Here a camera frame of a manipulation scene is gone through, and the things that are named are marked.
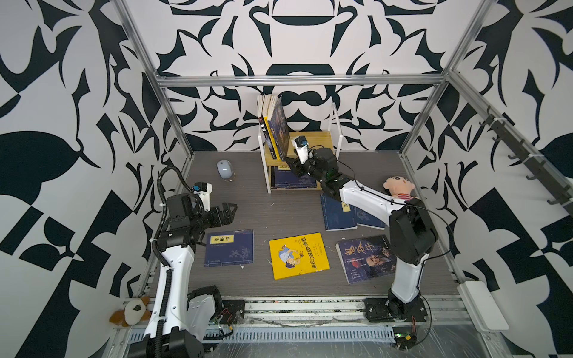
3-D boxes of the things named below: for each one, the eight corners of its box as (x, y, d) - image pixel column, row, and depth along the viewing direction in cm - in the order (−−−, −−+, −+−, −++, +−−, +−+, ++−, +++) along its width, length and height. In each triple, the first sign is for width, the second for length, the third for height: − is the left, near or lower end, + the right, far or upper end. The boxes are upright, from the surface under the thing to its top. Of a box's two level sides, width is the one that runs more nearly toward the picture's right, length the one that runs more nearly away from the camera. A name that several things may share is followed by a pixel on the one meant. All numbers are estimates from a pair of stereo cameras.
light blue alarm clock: (224, 184, 109) (219, 172, 102) (218, 175, 113) (214, 162, 106) (236, 178, 111) (233, 166, 104) (231, 170, 115) (227, 157, 108)
